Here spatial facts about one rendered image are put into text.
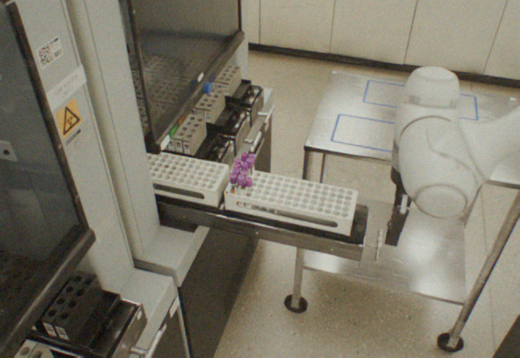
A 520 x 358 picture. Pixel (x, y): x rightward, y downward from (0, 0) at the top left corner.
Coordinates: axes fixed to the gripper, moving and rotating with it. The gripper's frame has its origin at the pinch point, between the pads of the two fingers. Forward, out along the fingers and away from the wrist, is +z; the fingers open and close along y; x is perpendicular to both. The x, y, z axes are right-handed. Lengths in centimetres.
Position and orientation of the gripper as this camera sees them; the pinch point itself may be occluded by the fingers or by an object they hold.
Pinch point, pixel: (393, 233)
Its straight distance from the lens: 114.1
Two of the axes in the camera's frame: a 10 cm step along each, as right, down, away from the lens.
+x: 9.6, 1.8, -2.1
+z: -0.1, 7.7, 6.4
